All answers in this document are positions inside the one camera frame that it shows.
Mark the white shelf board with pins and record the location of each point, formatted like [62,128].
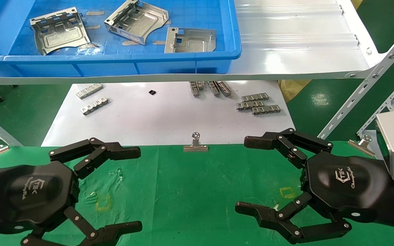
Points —
[303,51]

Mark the sheet metal part with slots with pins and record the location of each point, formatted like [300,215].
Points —
[60,36]

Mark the yellow woven bag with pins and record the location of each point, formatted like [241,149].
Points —
[292,89]

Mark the green cloth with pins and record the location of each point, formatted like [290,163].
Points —
[190,191]

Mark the white perforated angle bar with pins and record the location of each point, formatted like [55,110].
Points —
[371,77]
[388,102]

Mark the white base board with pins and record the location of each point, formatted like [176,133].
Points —
[166,116]

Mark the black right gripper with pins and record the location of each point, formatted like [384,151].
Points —
[344,184]

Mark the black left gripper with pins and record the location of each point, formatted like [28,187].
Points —
[29,194]

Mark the small black piece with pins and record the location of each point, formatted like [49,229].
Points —
[152,92]

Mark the flat sheet metal part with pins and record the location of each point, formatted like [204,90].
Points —
[193,42]

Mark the silver binder clip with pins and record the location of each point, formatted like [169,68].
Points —
[363,145]
[196,145]
[3,149]

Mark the blue plastic bin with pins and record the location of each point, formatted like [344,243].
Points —
[115,65]

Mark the small metal bracket strip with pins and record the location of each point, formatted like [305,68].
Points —
[266,110]
[250,105]
[200,85]
[213,88]
[194,89]
[255,97]
[95,106]
[224,88]
[89,91]

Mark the grey frame bar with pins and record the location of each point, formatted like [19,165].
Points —
[9,138]

